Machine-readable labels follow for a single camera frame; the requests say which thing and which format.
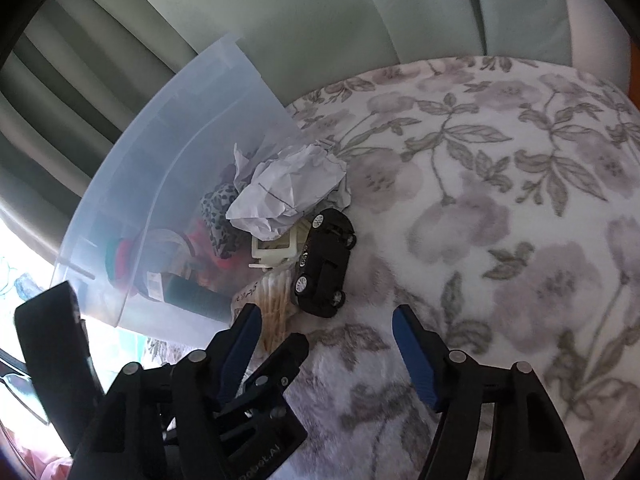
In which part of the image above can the black toy car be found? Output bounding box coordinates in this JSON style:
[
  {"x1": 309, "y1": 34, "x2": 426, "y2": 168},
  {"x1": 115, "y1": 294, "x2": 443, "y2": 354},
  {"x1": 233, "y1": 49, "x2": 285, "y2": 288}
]
[{"x1": 291, "y1": 207, "x2": 358, "y2": 318}]

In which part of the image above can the crumpled white paper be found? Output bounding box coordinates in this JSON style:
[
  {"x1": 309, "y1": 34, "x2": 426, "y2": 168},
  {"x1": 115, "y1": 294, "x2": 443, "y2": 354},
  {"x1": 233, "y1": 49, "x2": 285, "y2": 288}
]
[{"x1": 226, "y1": 142, "x2": 351, "y2": 241}]

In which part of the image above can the grey-green curtain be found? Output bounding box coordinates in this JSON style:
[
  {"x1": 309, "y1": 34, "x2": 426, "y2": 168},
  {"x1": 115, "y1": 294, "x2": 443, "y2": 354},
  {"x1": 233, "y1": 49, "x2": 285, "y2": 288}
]
[{"x1": 0, "y1": 0, "x2": 626, "y2": 271}]

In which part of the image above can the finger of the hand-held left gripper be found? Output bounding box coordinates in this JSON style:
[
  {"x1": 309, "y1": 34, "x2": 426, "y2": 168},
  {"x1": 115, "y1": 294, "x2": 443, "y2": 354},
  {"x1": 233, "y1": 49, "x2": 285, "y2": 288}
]
[{"x1": 220, "y1": 332, "x2": 310, "y2": 416}]

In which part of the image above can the clear plastic storage container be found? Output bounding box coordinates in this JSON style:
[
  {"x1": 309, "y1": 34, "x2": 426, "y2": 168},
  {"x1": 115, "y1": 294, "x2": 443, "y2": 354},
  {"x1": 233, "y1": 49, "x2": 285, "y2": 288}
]
[{"x1": 51, "y1": 32, "x2": 306, "y2": 328}]

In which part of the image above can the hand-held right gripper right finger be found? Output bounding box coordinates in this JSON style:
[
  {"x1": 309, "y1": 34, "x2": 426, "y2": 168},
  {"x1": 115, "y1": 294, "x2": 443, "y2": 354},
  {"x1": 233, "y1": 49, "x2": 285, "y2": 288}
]
[{"x1": 391, "y1": 304, "x2": 586, "y2": 480}]

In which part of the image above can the cotton swab pack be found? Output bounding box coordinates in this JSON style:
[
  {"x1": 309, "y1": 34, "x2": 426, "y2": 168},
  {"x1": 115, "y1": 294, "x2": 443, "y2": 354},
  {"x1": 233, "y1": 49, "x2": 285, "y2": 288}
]
[{"x1": 232, "y1": 272, "x2": 301, "y2": 351}]

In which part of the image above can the white plastic frame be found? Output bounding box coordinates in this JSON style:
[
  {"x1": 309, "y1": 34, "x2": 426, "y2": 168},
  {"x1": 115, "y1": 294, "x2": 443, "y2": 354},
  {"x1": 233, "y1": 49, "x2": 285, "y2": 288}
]
[{"x1": 249, "y1": 225, "x2": 313, "y2": 270}]

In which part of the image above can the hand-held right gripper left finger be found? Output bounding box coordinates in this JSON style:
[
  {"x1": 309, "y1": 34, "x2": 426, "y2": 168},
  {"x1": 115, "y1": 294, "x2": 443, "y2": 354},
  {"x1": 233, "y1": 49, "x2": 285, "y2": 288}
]
[{"x1": 70, "y1": 304, "x2": 263, "y2": 480}]

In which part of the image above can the leopard print scrunchie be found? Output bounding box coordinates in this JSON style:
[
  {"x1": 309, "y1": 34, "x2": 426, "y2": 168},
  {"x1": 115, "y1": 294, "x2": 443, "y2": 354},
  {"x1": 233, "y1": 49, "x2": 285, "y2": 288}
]
[{"x1": 200, "y1": 184, "x2": 240, "y2": 261}]

